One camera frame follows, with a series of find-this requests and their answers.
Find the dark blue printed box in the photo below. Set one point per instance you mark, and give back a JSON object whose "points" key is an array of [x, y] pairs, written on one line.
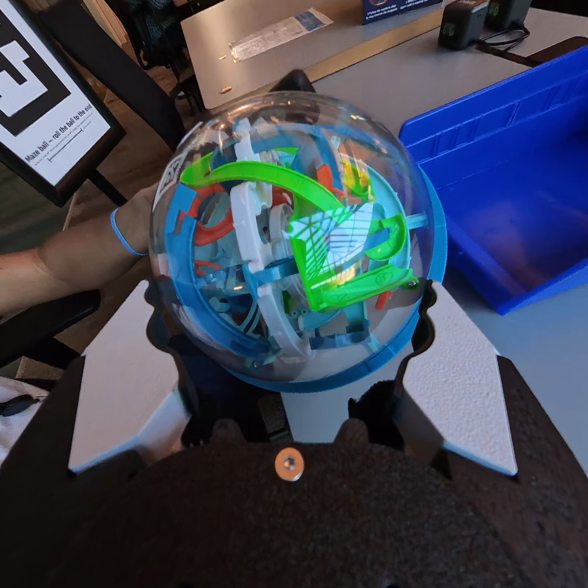
{"points": [[399, 11]]}

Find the person's white shirt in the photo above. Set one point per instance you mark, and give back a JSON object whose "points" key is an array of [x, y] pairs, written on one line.
{"points": [[20, 422]]}

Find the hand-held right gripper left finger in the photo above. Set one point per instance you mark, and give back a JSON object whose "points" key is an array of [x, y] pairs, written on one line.
{"points": [[121, 395]]}

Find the black chair armrest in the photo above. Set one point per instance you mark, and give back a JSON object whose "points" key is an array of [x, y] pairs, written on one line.
{"points": [[41, 326]]}

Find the black charger cube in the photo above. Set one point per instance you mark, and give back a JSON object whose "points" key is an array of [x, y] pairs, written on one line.
{"points": [[461, 25], [507, 13]]}

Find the printed paper sheet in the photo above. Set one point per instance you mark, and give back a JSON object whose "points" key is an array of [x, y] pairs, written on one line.
{"points": [[280, 32]]}

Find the blue wristband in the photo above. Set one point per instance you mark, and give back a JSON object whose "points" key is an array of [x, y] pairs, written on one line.
{"points": [[123, 234]]}

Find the person's left hand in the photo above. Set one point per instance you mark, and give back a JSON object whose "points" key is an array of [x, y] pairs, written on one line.
{"points": [[138, 220]]}

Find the person's left forearm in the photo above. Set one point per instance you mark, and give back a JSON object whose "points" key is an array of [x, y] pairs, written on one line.
{"points": [[59, 266]]}

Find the clear plastic maze ball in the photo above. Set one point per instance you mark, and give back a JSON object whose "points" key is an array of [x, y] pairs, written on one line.
{"points": [[294, 243]]}

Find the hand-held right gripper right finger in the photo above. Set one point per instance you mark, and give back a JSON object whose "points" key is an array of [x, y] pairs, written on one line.
{"points": [[457, 399]]}

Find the blue plastic bin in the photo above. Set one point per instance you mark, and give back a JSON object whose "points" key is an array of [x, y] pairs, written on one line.
{"points": [[510, 183]]}

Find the black framed task sign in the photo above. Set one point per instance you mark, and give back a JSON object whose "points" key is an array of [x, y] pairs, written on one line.
{"points": [[41, 92]]}

